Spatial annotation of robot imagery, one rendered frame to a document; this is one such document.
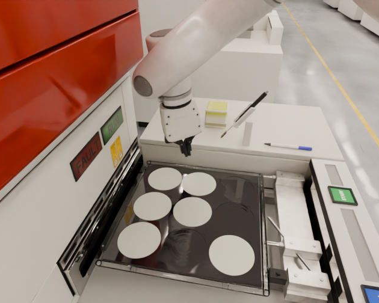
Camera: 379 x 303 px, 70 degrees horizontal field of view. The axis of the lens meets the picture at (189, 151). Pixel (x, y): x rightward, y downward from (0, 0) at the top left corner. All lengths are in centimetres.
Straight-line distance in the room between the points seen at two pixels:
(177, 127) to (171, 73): 21
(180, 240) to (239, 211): 18
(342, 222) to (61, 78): 62
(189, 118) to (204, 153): 19
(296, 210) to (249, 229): 17
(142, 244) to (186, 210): 14
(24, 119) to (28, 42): 9
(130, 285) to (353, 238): 50
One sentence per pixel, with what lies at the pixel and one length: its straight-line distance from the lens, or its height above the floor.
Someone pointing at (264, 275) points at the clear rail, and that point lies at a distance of 64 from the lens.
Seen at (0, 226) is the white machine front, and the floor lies 114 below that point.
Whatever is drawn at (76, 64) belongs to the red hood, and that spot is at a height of 131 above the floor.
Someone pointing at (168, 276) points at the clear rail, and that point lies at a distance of 62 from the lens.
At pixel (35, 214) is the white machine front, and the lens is 51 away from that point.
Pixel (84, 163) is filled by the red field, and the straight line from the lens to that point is 60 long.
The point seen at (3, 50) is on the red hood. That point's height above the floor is 136.
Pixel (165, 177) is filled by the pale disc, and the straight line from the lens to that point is 82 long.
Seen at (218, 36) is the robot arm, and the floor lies 132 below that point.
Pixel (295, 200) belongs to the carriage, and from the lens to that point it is 83.
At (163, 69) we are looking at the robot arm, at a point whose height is 127.
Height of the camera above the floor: 144
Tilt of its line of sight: 36 degrees down
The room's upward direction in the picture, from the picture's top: straight up
